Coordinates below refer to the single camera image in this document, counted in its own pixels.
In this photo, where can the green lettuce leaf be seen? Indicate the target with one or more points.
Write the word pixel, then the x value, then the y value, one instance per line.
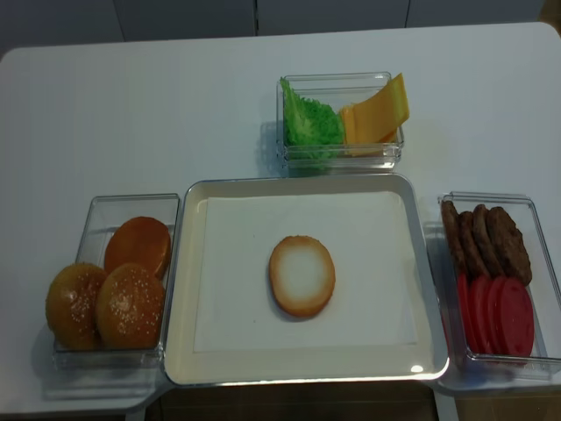
pixel 314 131

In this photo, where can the front meat patty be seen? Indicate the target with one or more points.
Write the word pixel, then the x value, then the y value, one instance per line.
pixel 508 245

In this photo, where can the white metal tray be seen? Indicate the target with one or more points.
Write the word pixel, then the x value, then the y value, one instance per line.
pixel 425 360

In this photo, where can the cheese slice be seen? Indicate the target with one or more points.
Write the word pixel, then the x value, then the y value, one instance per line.
pixel 360 124
pixel 393 98

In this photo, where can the clear patty tomato container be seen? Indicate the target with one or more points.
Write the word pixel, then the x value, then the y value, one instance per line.
pixel 544 293

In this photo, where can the upper cheese slice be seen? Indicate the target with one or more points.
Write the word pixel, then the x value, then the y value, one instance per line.
pixel 393 98

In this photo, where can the tomato slice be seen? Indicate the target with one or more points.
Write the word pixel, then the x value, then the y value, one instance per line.
pixel 463 299
pixel 515 319
pixel 477 308
pixel 491 319

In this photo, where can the leftmost tomato slice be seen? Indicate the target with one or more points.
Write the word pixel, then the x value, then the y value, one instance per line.
pixel 463 299

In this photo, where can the leftmost meat patty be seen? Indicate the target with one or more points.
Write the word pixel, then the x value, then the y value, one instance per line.
pixel 451 227

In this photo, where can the lower cheese slice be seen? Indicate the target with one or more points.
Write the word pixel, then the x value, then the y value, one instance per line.
pixel 360 124

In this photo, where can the bottom bun half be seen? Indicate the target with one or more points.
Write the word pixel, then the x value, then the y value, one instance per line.
pixel 301 275

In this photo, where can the plain orange bun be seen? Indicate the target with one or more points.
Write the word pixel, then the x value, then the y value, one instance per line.
pixel 141 240

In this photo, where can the clear lettuce cheese container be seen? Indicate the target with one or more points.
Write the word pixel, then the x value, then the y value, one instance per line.
pixel 338 91

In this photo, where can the left sesame bun top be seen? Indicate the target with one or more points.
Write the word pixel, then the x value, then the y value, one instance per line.
pixel 71 306

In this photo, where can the white paper liner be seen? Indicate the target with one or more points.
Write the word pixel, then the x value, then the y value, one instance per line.
pixel 368 240

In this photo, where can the front tomato slice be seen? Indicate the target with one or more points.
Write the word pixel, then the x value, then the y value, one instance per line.
pixel 515 319

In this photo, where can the sesame bun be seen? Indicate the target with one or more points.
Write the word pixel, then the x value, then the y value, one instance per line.
pixel 129 308
pixel 71 306

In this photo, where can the meat patty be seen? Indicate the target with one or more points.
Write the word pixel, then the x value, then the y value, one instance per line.
pixel 474 262
pixel 485 246
pixel 508 245
pixel 451 227

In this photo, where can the clear bun container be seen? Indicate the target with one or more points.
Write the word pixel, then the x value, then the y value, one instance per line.
pixel 106 214

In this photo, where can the right sesame bun top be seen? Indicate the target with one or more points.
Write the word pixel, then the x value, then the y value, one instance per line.
pixel 129 308

